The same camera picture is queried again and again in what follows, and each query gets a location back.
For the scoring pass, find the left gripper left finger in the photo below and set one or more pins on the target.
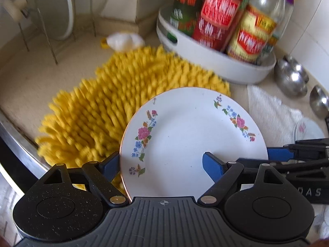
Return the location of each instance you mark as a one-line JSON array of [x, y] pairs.
[[100, 175]]

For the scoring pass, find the red label sauce bottle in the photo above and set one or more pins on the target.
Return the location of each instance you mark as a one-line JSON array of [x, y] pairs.
[[217, 22]]

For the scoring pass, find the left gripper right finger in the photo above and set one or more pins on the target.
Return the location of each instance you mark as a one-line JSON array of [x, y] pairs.
[[225, 176]]

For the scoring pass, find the white floral plate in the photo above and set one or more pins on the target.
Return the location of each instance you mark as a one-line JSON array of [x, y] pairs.
[[163, 144]]

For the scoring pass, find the steel bowl near tray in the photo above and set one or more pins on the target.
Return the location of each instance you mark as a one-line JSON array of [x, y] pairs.
[[291, 77]]

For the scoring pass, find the glass pot lid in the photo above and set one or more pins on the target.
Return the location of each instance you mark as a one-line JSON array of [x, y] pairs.
[[56, 16]]

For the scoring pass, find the yellow label clear bottle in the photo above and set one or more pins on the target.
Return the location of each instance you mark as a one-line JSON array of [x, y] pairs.
[[260, 19]]

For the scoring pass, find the white dish towel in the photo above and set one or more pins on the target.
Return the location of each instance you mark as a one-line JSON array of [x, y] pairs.
[[275, 120]]

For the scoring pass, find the steel bowl at right edge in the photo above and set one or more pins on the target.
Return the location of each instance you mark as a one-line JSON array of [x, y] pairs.
[[318, 101]]

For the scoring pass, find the yellow chenille cloth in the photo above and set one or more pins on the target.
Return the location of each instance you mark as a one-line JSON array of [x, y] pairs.
[[87, 123]]

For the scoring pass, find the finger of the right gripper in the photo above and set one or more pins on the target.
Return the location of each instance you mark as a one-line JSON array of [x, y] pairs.
[[306, 150], [285, 167]]

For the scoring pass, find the white round tray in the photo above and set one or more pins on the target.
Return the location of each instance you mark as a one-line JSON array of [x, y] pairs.
[[225, 67]]

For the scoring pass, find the small floral dish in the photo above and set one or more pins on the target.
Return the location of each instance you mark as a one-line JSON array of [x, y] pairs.
[[307, 129]]

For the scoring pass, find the white yellow scrubber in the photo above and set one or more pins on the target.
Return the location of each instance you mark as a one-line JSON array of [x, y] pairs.
[[122, 41]]

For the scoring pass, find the green label dark bottle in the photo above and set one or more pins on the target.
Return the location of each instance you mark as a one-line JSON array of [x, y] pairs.
[[185, 14]]

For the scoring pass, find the steel sink edge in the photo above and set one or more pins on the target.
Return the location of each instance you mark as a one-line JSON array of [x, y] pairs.
[[22, 147]]

